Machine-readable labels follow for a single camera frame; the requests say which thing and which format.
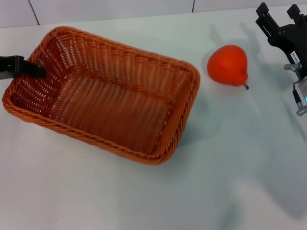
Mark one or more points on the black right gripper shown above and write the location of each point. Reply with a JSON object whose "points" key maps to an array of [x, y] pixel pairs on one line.
{"points": [[291, 39]]}

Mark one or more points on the orange toy citrus fruit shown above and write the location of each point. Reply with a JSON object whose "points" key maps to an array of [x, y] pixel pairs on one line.
{"points": [[227, 63]]}

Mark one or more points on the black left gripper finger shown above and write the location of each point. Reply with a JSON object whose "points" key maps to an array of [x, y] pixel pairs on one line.
{"points": [[28, 68]]}

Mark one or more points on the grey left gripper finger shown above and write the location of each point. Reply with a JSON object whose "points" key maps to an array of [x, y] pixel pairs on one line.
{"points": [[6, 76]]}

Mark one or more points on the orange woven rectangular basket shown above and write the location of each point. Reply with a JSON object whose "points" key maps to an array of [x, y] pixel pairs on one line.
{"points": [[115, 107]]}

